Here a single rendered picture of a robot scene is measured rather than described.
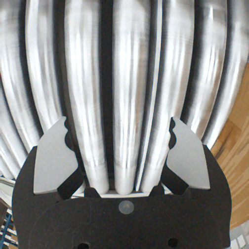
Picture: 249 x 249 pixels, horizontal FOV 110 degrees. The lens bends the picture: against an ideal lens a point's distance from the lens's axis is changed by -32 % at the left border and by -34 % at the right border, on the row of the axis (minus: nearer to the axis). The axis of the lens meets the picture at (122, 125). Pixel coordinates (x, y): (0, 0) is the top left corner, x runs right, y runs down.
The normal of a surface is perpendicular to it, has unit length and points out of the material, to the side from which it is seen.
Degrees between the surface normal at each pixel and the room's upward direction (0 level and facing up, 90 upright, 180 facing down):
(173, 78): 20
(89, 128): 14
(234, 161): 91
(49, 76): 46
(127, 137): 5
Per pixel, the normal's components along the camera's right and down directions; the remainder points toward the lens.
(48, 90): 0.58, 0.44
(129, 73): -0.04, 0.53
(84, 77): 0.28, 0.51
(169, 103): -0.29, 0.51
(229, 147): -0.99, -0.09
